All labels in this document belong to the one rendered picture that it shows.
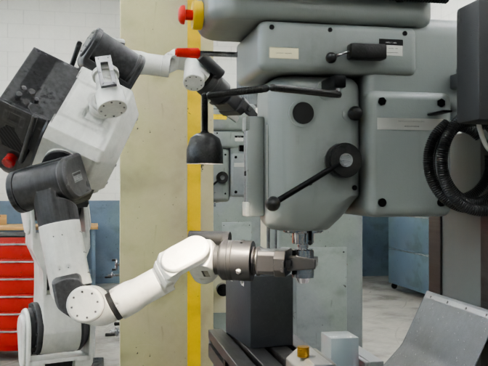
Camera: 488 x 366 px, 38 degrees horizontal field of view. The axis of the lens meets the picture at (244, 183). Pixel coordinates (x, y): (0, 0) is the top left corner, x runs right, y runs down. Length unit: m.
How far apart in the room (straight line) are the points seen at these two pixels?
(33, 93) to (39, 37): 8.99
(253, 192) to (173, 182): 1.74
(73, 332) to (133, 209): 1.26
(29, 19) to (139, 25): 7.55
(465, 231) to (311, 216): 0.38
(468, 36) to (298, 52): 0.33
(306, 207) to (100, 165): 0.51
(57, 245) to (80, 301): 0.13
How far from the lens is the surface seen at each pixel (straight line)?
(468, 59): 1.32
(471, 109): 1.30
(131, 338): 3.26
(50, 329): 2.00
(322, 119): 1.45
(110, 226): 10.47
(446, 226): 1.74
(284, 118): 1.44
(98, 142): 1.67
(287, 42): 1.43
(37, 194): 1.60
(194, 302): 3.26
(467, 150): 1.65
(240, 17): 1.42
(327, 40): 1.45
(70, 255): 1.57
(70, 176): 1.58
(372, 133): 1.46
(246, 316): 1.88
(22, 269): 6.00
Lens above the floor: 1.40
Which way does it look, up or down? level
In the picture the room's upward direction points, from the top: straight up
